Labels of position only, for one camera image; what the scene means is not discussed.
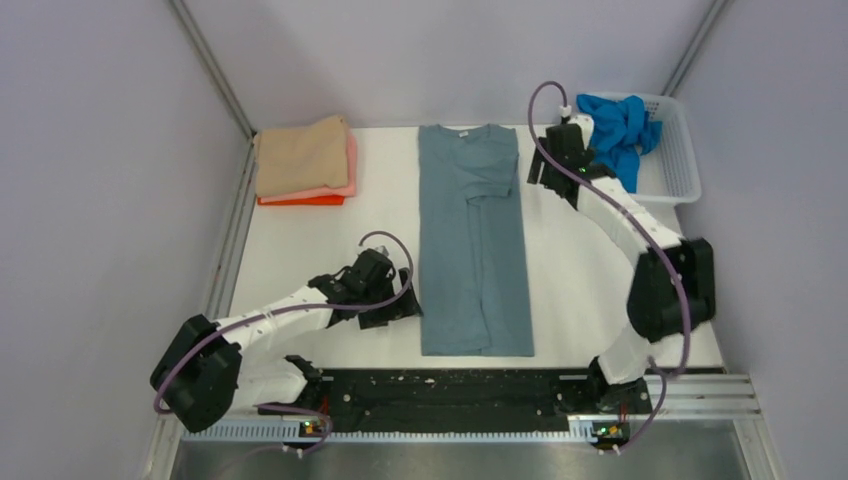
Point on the grey blue t shirt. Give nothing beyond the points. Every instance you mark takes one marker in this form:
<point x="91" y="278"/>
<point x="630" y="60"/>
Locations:
<point x="472" y="263"/>

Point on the aluminium frame rail front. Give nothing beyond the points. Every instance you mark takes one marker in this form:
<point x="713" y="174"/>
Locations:
<point x="695" y="395"/>

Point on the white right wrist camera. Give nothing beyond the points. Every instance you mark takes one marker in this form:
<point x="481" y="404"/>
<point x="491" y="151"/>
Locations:
<point x="584" y="121"/>

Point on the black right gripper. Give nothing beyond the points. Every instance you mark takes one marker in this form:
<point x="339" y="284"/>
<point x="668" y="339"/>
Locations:
<point x="539" y="158"/>

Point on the white slotted cable duct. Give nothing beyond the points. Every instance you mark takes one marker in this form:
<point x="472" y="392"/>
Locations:
<point x="255" y="431"/>

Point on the aluminium frame post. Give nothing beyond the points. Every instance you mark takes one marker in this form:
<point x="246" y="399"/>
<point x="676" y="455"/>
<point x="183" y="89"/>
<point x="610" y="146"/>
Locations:
<point x="207" y="60"/>
<point x="705" y="28"/>

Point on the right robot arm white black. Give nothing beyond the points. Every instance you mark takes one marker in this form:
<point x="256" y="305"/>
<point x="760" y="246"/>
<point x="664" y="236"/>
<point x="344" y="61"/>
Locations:
<point x="672" y="290"/>

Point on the aluminium frame post left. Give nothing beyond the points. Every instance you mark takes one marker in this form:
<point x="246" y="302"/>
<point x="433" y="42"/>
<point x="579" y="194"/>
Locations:
<point x="207" y="60"/>

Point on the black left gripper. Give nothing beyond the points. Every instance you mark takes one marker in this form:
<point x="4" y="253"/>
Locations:
<point x="404" y="307"/>

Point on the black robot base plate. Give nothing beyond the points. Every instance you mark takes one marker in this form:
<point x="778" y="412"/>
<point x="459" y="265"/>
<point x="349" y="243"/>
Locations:
<point x="467" y="400"/>

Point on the aluminium frame post right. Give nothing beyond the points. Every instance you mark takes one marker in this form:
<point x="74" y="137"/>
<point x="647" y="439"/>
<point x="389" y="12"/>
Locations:
<point x="705" y="28"/>

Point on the white plastic laundry basket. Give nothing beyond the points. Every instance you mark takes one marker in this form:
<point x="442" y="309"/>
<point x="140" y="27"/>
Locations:
<point x="667" y="175"/>

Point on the pink folded t shirt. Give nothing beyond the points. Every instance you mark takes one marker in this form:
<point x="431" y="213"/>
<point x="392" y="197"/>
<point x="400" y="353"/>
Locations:
<point x="349" y="190"/>

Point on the bright blue t shirt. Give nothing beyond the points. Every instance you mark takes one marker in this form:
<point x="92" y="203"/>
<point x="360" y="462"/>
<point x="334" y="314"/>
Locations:
<point x="623" y="131"/>

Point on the orange folded t shirt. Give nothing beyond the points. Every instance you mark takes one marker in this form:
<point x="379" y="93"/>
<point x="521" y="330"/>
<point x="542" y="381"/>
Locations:
<point x="324" y="200"/>

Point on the beige folded t shirt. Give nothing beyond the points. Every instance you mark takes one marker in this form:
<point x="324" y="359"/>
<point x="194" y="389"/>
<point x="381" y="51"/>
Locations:
<point x="296" y="159"/>

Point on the aluminium side rail left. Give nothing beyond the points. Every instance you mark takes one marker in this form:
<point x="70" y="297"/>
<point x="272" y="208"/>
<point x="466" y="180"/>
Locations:
<point x="231" y="239"/>

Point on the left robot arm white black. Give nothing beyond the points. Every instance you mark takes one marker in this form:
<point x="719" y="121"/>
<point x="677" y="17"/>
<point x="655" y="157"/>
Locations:
<point x="213" y="368"/>

